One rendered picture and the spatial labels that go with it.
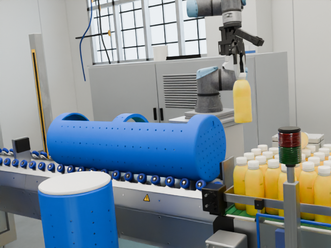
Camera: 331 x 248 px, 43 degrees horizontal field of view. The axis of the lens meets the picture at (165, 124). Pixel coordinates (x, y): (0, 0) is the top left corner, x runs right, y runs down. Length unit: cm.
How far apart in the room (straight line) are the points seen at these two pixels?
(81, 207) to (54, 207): 10
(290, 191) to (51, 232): 88
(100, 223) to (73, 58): 587
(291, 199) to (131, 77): 316
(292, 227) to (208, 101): 106
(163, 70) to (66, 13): 376
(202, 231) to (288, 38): 313
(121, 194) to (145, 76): 228
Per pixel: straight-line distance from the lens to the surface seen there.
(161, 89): 397
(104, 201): 163
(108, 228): 167
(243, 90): 165
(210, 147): 177
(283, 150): 124
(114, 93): 450
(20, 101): 690
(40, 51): 290
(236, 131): 224
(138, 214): 194
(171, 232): 190
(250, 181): 153
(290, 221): 131
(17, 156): 262
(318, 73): 447
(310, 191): 151
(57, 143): 217
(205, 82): 220
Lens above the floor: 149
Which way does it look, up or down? 9 degrees down
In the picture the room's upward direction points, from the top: 5 degrees counter-clockwise
